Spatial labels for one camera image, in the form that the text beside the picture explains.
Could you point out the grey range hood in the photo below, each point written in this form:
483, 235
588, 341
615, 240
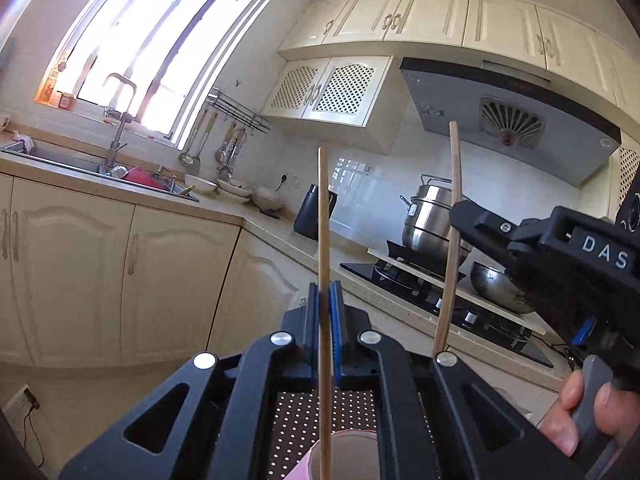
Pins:
450, 100

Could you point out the pink cup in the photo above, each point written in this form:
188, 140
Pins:
301, 468

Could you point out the cream lattice door cabinet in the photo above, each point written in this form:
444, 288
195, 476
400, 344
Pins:
345, 90

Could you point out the hanging metal utensils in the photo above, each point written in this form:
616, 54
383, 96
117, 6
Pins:
230, 152

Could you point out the metal faucet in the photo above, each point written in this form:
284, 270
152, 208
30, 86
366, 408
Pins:
119, 135

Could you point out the white wall socket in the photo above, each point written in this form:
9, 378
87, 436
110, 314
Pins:
17, 402
284, 178

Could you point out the black electric kettle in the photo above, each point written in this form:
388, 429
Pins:
310, 215

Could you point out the kitchen window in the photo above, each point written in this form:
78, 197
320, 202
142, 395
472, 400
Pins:
150, 35

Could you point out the wall utensil rack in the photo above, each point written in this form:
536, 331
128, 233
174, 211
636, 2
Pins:
235, 110

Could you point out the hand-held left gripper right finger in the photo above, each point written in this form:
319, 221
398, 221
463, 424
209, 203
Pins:
336, 310

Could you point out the black gas stove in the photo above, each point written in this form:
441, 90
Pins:
400, 280

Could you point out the wooden chopstick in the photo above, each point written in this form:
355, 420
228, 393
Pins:
323, 210
454, 160

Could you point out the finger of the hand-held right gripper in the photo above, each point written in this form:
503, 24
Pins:
480, 222

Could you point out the steel wok pan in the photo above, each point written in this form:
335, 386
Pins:
495, 290

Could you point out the cream upper wall cabinets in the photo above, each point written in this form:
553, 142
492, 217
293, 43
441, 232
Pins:
425, 15

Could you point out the steel steamer pot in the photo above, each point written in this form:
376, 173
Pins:
425, 225

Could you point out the brown polka dot tablecloth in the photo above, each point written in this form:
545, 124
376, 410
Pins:
295, 410

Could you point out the red basin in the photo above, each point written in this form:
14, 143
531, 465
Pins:
142, 178

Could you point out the person's right hand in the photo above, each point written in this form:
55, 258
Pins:
560, 420

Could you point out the hanging metal ladle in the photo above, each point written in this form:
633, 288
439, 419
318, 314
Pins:
186, 158

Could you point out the steel kitchen sink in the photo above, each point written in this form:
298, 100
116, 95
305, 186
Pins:
50, 156

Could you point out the white bowl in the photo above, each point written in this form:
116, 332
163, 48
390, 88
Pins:
267, 200
200, 184

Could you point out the stack of white dishes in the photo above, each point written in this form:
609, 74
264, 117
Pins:
234, 192

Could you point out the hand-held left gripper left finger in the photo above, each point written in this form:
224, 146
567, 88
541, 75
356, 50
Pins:
314, 310

